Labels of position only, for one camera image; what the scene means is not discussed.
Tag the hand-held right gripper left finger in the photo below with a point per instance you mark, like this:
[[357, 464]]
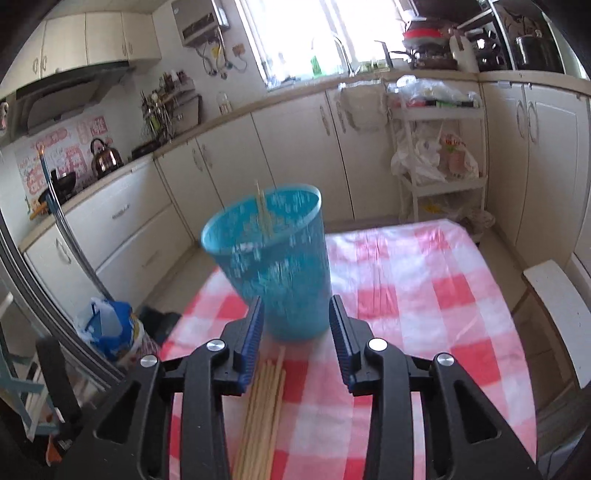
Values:
[[251, 350]]

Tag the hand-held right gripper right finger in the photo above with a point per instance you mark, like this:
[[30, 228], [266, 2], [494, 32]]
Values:
[[341, 346]]

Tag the bunch of wooden chopsticks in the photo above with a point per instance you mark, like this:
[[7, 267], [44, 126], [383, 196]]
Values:
[[265, 415]]

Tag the blue perforated utensil holder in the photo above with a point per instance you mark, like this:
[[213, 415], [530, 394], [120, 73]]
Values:
[[277, 277]]

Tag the red white checked tablecloth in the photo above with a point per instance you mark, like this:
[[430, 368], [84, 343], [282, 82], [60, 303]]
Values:
[[415, 300]]

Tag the blue white bag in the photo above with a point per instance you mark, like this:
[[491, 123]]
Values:
[[108, 327]]

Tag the white trolley cart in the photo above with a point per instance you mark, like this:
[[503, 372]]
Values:
[[443, 184]]

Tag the mop poles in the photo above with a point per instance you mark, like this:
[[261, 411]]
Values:
[[82, 256]]

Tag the black upright bar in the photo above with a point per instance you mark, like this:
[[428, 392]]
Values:
[[57, 378]]

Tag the white base kitchen cabinets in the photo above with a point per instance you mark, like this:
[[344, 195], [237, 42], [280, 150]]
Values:
[[277, 152]]

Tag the white plastic bag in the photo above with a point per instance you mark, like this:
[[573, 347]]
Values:
[[418, 157]]

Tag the printed snack bag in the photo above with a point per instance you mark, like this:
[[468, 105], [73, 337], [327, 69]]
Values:
[[455, 157]]

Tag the white stool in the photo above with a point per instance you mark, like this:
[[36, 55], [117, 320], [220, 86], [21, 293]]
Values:
[[558, 304]]

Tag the black gas stove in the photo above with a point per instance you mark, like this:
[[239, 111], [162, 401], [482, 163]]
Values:
[[147, 149]]

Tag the blue white folding shelf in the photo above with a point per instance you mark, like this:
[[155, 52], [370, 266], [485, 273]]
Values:
[[21, 392]]

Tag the copper kettle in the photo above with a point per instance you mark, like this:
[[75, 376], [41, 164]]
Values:
[[107, 161]]

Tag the clear plastic bottle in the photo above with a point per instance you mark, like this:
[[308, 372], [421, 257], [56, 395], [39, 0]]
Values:
[[225, 105]]

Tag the dark baking tray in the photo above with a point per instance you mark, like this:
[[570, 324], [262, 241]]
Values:
[[190, 110]]

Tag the black wok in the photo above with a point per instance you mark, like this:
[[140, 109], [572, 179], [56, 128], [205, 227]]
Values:
[[62, 184]]

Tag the metal utensil rack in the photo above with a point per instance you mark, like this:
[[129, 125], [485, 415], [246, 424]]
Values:
[[161, 115]]

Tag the clear plastic bag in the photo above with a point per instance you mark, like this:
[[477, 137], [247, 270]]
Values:
[[429, 92]]

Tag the row of seasoning bottles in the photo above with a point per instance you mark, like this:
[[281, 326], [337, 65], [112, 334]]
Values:
[[175, 82]]

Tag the green dish soap bottle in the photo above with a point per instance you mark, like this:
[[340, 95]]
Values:
[[316, 67]]

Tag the metal sink faucet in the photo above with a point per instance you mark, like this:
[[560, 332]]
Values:
[[349, 62]]

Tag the bright kitchen window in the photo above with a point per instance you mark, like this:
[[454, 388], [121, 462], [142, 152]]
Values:
[[300, 37]]

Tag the white plastic container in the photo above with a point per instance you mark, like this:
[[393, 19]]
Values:
[[464, 57]]

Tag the range hood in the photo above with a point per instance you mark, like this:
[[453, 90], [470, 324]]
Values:
[[60, 99]]

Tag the stacked cookware with red lid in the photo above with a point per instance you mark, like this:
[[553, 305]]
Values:
[[427, 34]]

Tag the white upper cabinets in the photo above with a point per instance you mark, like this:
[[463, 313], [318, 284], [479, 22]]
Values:
[[101, 39]]

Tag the dark steel pot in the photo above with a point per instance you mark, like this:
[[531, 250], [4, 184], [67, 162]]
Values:
[[535, 50]]

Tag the grey metal frame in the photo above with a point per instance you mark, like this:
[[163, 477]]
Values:
[[46, 304]]

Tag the pink wall poster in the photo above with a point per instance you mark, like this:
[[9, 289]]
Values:
[[74, 138]]

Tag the wall socket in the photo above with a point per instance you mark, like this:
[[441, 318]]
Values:
[[238, 49]]

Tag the wall water heater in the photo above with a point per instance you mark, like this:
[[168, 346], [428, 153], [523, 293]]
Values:
[[198, 21]]

